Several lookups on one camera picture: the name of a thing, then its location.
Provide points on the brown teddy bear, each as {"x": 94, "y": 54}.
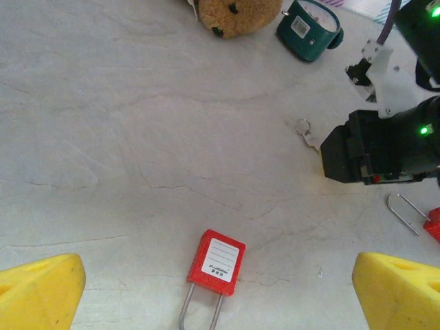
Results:
{"x": 237, "y": 17}

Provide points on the red safety padlock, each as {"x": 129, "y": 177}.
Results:
{"x": 434, "y": 228}
{"x": 216, "y": 264}

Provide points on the teal alarm clock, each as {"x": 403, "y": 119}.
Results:
{"x": 309, "y": 38}

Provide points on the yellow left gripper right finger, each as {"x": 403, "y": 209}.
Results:
{"x": 398, "y": 295}

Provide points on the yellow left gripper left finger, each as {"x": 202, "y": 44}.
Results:
{"x": 34, "y": 295}

